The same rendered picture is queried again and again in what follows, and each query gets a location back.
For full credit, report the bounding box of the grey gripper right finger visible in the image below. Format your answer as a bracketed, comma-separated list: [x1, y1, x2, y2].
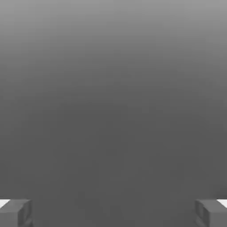
[194, 199, 227, 227]

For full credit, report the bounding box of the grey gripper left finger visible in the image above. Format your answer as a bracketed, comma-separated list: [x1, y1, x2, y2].
[0, 199, 34, 227]

